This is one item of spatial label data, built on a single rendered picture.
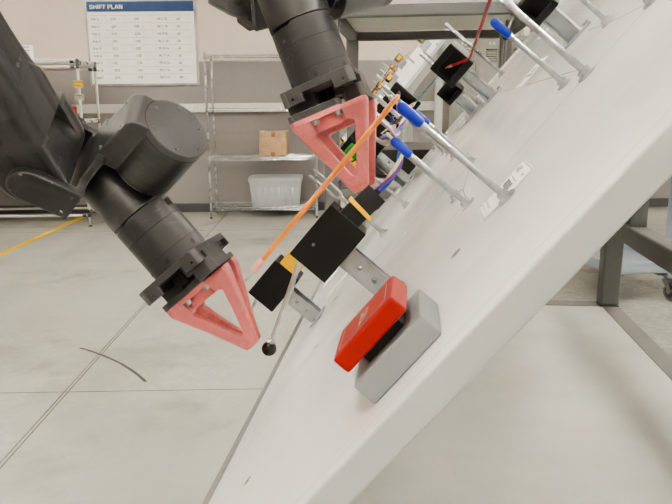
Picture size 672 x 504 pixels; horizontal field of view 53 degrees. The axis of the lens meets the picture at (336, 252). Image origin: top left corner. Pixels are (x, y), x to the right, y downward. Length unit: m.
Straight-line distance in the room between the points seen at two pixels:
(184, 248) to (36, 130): 0.15
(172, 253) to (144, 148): 0.10
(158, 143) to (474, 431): 0.59
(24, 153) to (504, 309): 0.39
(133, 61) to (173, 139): 7.83
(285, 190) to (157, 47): 2.21
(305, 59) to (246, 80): 7.57
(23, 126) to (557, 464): 0.69
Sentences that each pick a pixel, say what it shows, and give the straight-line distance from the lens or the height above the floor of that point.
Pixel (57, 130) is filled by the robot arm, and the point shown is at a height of 1.21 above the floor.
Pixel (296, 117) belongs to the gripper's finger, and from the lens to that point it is 0.57.
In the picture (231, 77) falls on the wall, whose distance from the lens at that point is 8.19.
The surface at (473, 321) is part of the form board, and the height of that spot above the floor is 1.12.
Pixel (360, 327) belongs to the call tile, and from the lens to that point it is 0.38.
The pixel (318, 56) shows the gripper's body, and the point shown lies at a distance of 0.60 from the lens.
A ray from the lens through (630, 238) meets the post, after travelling 1.39.
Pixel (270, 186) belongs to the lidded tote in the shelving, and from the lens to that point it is 7.66.
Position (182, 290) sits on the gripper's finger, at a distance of 0.60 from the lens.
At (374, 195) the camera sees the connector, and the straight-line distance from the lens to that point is 0.58.
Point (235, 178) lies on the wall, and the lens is 8.22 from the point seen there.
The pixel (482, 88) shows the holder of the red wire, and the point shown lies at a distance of 1.16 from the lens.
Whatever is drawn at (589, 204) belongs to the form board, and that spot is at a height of 1.18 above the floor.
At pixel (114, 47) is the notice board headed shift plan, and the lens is 8.45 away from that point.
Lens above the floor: 1.22
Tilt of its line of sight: 12 degrees down
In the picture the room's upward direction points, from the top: 1 degrees counter-clockwise
